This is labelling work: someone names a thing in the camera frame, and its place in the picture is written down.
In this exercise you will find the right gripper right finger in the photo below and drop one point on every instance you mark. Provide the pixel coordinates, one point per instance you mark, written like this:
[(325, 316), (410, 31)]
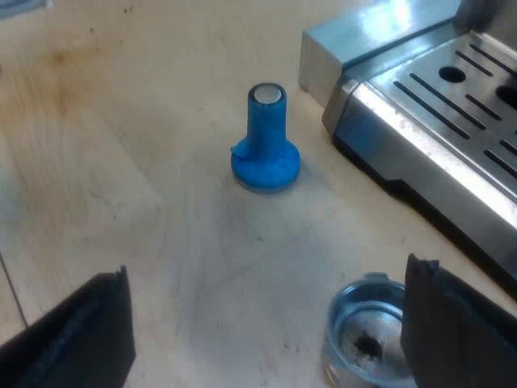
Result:
[(456, 323)]

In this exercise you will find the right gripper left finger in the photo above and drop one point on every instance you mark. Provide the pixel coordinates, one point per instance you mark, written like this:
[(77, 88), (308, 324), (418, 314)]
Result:
[(76, 335)]

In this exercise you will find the steel espresso machine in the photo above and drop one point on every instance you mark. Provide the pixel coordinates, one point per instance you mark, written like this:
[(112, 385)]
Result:
[(436, 129)]

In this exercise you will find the blue tamper with steel top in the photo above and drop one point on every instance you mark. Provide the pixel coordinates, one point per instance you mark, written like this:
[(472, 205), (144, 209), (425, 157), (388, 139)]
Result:
[(264, 153)]

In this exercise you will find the metal block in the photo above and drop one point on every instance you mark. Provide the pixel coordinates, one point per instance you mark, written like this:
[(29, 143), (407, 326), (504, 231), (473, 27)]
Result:
[(343, 44)]

